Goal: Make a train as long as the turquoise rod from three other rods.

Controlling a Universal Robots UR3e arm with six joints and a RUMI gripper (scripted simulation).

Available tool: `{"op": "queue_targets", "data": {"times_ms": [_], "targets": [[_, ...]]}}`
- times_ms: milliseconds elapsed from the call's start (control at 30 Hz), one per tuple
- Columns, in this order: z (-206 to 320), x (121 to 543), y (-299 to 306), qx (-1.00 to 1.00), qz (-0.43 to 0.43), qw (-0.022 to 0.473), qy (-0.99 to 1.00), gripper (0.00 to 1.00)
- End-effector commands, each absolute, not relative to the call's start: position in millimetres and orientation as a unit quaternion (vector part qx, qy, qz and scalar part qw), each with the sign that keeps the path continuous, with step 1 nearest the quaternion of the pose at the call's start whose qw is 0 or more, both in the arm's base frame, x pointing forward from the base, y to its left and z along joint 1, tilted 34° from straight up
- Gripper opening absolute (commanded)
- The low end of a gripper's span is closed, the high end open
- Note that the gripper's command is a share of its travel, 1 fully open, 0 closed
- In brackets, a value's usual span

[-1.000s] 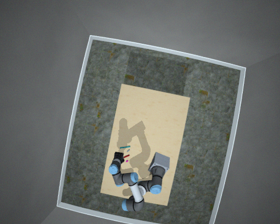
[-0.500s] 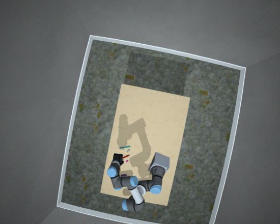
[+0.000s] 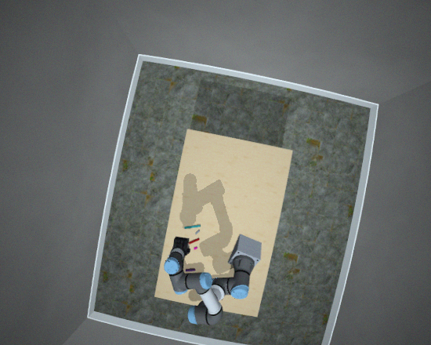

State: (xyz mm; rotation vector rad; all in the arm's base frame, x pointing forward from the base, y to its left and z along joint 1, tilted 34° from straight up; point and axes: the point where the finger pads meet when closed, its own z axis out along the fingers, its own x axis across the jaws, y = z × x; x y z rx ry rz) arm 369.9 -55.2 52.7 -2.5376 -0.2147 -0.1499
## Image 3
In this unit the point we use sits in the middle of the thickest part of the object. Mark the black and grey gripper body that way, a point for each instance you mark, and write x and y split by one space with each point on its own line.
183 247

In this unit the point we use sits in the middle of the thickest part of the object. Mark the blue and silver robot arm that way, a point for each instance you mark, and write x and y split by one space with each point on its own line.
207 287

